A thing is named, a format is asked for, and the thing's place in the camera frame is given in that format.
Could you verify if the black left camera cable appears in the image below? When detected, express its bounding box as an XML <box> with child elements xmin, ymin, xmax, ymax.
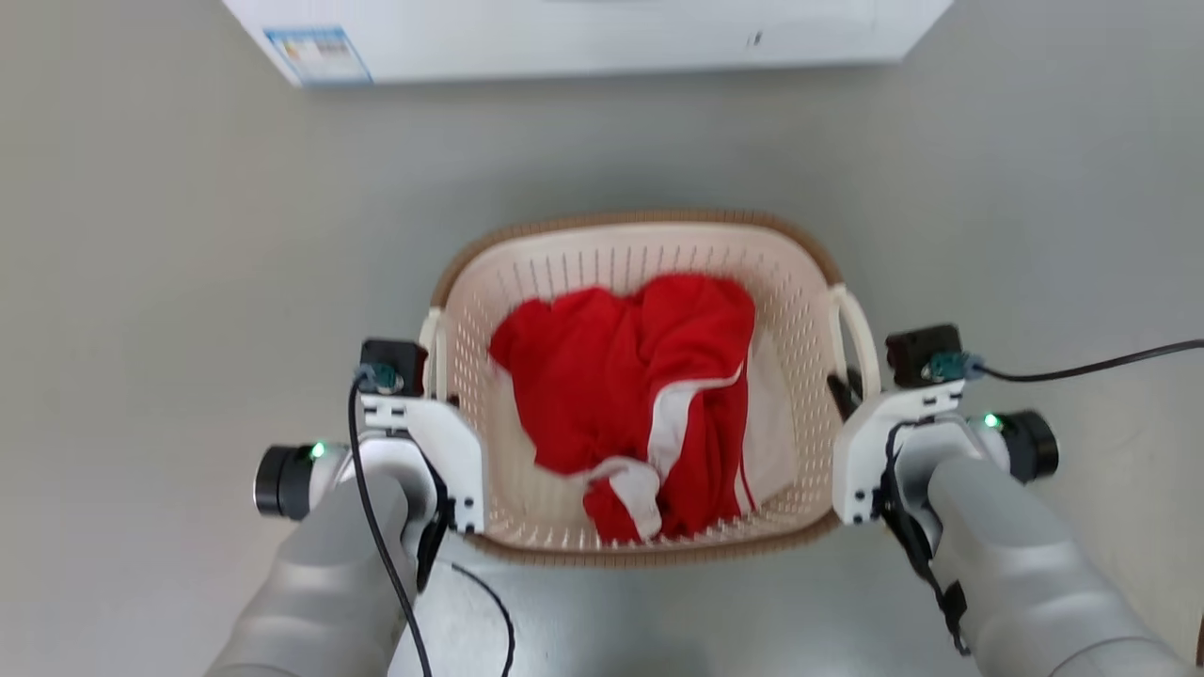
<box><xmin>347</xmin><ymin>369</ymin><xmax>434</xmax><ymax>677</ymax></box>

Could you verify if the blue energy label sticker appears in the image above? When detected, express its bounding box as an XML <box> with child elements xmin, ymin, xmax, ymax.
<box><xmin>263</xmin><ymin>26</ymin><xmax>374</xmax><ymax>87</ymax></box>

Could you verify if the black camera cable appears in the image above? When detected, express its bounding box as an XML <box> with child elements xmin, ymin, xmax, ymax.
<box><xmin>969</xmin><ymin>338</ymin><xmax>1204</xmax><ymax>384</ymax></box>
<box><xmin>347</xmin><ymin>369</ymin><xmax>434</xmax><ymax>677</ymax></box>

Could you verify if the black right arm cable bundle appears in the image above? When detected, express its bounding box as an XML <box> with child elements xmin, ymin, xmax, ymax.
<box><xmin>875</xmin><ymin>420</ymin><xmax>974</xmax><ymax>657</ymax></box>

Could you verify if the beige plastic laundry basket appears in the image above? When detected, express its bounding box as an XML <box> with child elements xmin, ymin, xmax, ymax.
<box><xmin>419</xmin><ymin>210</ymin><xmax>883</xmax><ymax>569</ymax></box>

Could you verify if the white washing machine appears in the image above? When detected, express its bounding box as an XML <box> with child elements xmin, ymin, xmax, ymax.
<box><xmin>223</xmin><ymin>0</ymin><xmax>955</xmax><ymax>89</ymax></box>

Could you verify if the thin black left gripper cable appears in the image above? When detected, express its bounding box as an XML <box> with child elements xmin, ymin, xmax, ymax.
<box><xmin>451</xmin><ymin>562</ymin><xmax>517</xmax><ymax>677</ymax></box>

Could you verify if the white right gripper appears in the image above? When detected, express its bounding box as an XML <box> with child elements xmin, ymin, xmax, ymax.
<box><xmin>826</xmin><ymin>372</ymin><xmax>970</xmax><ymax>527</ymax></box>

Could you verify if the red garment with white stripe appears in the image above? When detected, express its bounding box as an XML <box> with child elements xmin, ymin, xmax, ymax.
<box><xmin>487</xmin><ymin>272</ymin><xmax>759</xmax><ymax>545</ymax></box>

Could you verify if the black right camera cable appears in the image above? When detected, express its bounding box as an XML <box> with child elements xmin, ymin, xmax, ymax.
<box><xmin>969</xmin><ymin>338</ymin><xmax>1204</xmax><ymax>384</ymax></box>

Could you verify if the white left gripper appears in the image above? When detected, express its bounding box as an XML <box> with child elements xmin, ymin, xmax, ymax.
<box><xmin>359</xmin><ymin>394</ymin><xmax>488</xmax><ymax>536</ymax></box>

